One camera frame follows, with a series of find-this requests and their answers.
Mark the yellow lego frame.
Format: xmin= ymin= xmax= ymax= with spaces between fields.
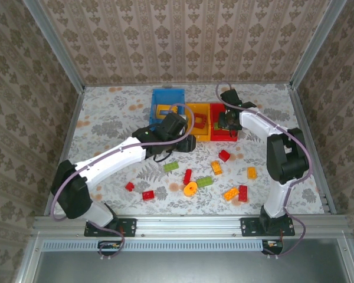
xmin=155 ymin=104 xmax=179 ymax=119

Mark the blue plastic bin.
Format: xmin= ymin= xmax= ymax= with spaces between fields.
xmin=149 ymin=88 xmax=186 ymax=135

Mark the yellow plastic bin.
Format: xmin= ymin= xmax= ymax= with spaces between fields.
xmin=185 ymin=102 xmax=212 ymax=143

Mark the red lego frame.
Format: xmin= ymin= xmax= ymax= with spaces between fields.
xmin=193 ymin=113 xmax=209 ymax=130

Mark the red plastic bin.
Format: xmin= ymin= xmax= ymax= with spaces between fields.
xmin=209 ymin=102 xmax=239 ymax=142

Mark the orange round lego piece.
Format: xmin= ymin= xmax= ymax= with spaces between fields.
xmin=183 ymin=181 xmax=199 ymax=198

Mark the grey metal panel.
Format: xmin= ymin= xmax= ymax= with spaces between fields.
xmin=32 ymin=250 xmax=354 ymax=283

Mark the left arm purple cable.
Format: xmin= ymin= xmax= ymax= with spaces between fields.
xmin=51 ymin=103 xmax=195 ymax=261

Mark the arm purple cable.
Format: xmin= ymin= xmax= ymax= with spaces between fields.
xmin=217 ymin=81 xmax=313 ymax=260
xmin=51 ymin=103 xmax=195 ymax=261

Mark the left black camera cable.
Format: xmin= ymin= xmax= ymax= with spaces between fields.
xmin=152 ymin=150 xmax=178 ymax=163

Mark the aluminium table end rail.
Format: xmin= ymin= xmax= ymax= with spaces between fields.
xmin=84 ymin=82 xmax=291 ymax=88

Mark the aluminium table side rail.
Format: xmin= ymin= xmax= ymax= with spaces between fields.
xmin=286 ymin=84 xmax=337 ymax=215
xmin=43 ymin=87 xmax=86 ymax=216

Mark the aluminium frame post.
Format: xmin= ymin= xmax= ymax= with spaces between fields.
xmin=289 ymin=0 xmax=349 ymax=91
xmin=22 ymin=0 xmax=86 ymax=92

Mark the aluminium mounting rail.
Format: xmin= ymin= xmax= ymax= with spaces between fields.
xmin=32 ymin=214 xmax=348 ymax=238

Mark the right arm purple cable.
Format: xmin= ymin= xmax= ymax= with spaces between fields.
xmin=217 ymin=81 xmax=313 ymax=260

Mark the grey slotted cable duct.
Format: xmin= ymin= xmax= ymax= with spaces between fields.
xmin=42 ymin=239 xmax=265 ymax=252

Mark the black cable connector board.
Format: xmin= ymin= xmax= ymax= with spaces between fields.
xmin=97 ymin=240 xmax=122 ymax=256
xmin=261 ymin=239 xmax=284 ymax=256

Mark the aluminium frame beam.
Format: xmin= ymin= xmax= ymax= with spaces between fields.
xmin=336 ymin=232 xmax=354 ymax=283
xmin=14 ymin=232 xmax=45 ymax=283

